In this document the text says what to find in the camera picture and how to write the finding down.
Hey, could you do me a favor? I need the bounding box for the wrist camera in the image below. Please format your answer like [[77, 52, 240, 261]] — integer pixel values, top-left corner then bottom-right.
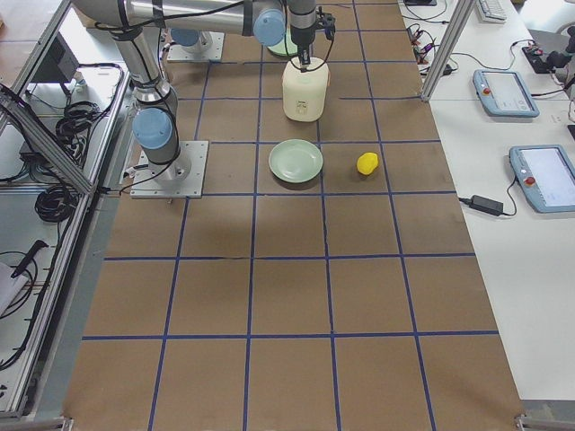
[[316, 6, 336, 41]]

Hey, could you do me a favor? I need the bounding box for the aluminium frame post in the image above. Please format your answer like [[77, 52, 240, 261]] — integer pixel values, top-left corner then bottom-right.
[[420, 0, 473, 101]]

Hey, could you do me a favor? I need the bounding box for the green plate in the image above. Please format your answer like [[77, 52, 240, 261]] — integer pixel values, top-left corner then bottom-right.
[[269, 139, 323, 184], [268, 36, 297, 57]]

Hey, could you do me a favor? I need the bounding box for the white rice cooker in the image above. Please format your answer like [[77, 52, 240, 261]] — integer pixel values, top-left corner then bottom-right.
[[282, 57, 330, 122]]

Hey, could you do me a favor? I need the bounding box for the right green plate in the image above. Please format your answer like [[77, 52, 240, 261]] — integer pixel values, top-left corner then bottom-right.
[[269, 139, 323, 184]]

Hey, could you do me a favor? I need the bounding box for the black power adapter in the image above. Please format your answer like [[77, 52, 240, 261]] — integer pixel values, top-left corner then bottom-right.
[[469, 195, 504, 216]]

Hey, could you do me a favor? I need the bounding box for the near teach pendant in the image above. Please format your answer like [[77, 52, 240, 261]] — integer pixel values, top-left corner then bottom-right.
[[509, 145, 574, 214]]

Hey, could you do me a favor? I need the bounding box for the brown paper table mat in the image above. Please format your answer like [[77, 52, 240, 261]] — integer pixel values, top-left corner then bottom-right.
[[64, 1, 522, 430]]

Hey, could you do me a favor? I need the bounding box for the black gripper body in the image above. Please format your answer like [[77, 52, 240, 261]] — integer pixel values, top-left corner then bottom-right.
[[287, 0, 317, 50]]

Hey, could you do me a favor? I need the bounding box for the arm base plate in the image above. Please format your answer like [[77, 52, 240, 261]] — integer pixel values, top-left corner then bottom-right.
[[129, 141, 208, 198], [167, 29, 225, 63]]

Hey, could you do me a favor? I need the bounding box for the far teach pendant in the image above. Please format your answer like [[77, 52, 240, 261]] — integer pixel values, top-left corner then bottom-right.
[[473, 69, 540, 119]]

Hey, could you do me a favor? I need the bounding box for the teach pendant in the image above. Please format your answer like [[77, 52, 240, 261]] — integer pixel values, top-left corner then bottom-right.
[[509, 145, 574, 214], [473, 69, 540, 119]]

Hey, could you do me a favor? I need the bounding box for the left green plate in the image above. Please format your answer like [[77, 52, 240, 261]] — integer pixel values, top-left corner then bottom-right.
[[268, 36, 297, 57]]

